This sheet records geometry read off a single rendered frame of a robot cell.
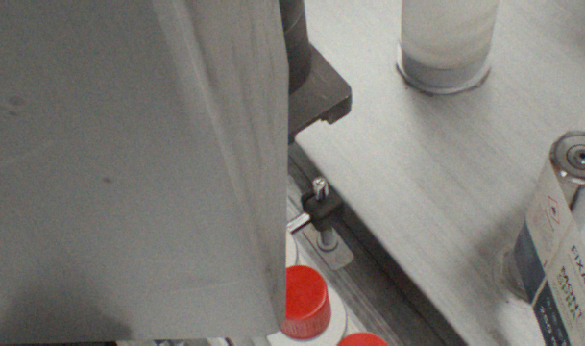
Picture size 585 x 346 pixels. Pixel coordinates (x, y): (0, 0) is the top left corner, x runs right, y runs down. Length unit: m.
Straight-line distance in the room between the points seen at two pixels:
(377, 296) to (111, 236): 0.56
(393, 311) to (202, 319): 0.51
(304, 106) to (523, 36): 0.38
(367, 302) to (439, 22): 0.25
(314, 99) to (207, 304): 0.30
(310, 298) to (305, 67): 0.14
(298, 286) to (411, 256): 0.24
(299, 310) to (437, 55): 0.34
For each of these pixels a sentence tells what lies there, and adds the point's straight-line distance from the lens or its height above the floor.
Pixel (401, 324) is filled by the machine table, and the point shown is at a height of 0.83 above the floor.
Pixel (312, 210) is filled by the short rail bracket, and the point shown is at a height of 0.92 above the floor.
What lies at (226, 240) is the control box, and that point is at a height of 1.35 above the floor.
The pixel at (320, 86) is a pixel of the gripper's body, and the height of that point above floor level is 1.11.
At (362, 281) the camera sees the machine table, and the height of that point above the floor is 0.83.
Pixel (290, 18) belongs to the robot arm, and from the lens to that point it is 0.43.
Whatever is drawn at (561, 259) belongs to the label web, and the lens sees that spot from 0.52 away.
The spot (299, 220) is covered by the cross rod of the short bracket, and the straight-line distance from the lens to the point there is 0.65.
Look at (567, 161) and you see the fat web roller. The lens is 0.50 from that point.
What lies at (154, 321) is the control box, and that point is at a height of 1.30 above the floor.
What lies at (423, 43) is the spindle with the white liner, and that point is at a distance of 0.70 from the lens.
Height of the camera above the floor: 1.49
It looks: 59 degrees down
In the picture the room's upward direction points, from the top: 10 degrees counter-clockwise
